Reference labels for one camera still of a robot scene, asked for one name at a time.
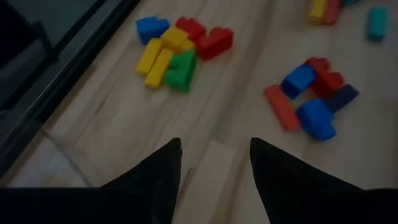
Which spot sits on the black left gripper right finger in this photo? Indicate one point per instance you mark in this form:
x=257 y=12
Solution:
x=289 y=193

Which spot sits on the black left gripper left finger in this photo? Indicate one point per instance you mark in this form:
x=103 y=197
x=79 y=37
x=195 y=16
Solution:
x=155 y=189

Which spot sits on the blue stud block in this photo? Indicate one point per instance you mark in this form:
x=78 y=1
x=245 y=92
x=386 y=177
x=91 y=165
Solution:
x=151 y=28
x=316 y=119
x=298 y=80

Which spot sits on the purple long block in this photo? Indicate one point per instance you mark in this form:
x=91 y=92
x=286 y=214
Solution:
x=342 y=97

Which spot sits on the green stud block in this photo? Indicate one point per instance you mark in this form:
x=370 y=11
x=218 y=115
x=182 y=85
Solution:
x=181 y=71

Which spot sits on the yellow stud block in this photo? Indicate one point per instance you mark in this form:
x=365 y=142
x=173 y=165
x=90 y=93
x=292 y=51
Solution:
x=174 y=37

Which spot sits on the black partition panel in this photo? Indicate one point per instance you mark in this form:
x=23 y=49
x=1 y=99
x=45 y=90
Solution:
x=15 y=31

